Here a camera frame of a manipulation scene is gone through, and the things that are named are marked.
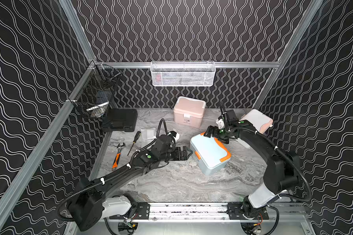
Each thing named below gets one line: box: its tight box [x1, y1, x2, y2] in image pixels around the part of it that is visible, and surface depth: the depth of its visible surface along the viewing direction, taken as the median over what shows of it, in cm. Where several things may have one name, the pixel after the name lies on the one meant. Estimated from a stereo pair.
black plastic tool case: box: [101, 108, 138, 133], surface depth 106 cm
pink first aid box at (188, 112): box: [173, 96, 207, 129], surface depth 105 cm
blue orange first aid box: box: [189, 132, 232, 176], surface depth 82 cm
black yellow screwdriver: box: [126, 130, 142, 157], surface depth 105 cm
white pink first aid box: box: [239, 108, 274, 135], surface depth 97 cm
